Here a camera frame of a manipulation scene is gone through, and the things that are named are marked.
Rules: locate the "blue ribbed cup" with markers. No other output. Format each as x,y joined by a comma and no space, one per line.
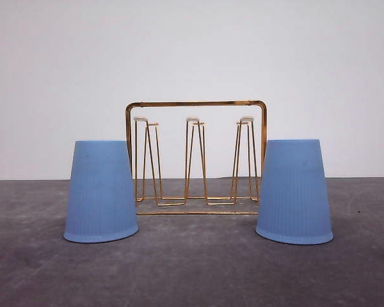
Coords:
294,205
100,204

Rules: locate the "gold wire cup rack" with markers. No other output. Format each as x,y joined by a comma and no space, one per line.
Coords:
197,157

